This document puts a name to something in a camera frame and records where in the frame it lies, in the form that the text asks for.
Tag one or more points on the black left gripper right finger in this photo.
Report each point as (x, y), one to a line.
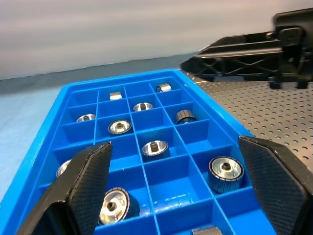
(278, 186)

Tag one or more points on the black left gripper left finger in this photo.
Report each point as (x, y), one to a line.
(73, 195)

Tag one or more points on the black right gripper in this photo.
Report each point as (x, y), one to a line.
(293, 49)

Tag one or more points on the small metal roller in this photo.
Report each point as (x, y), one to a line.
(143, 107)
(86, 118)
(115, 96)
(185, 117)
(63, 169)
(117, 203)
(154, 150)
(226, 176)
(163, 87)
(119, 127)

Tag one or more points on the metal nut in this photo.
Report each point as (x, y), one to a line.
(206, 230)

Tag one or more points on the perforated steel tray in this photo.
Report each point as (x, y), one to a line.
(269, 110)

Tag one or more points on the blue plastic compartment tray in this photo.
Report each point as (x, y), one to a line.
(195, 139)

